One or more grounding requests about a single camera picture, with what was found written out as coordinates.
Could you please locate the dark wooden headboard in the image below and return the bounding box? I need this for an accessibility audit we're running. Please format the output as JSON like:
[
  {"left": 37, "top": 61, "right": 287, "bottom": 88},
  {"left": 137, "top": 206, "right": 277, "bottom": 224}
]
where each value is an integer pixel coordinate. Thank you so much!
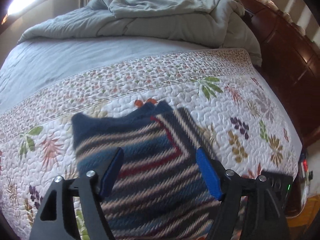
[{"left": 194, "top": 0, "right": 320, "bottom": 218}]

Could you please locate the white floral quilted bedspread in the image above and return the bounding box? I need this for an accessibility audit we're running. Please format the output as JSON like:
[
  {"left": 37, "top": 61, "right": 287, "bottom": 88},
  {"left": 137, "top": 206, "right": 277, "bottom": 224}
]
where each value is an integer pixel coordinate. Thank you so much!
[{"left": 1, "top": 37, "right": 302, "bottom": 239}]

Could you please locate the grey rumpled duvet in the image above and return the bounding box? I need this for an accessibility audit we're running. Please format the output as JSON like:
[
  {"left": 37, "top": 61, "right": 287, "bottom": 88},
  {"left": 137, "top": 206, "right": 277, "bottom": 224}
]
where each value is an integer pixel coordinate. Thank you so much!
[{"left": 20, "top": 0, "right": 262, "bottom": 66}]

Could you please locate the blue striped knit sweater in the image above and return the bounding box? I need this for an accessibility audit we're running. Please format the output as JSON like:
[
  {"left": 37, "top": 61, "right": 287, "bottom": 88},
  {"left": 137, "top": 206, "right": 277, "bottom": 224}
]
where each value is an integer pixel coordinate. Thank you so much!
[{"left": 71, "top": 101, "right": 228, "bottom": 239}]

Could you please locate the black camera box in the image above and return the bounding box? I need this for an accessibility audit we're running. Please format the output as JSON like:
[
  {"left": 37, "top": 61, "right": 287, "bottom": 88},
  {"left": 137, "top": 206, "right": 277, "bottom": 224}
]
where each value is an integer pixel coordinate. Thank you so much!
[{"left": 261, "top": 170, "right": 293, "bottom": 210}]

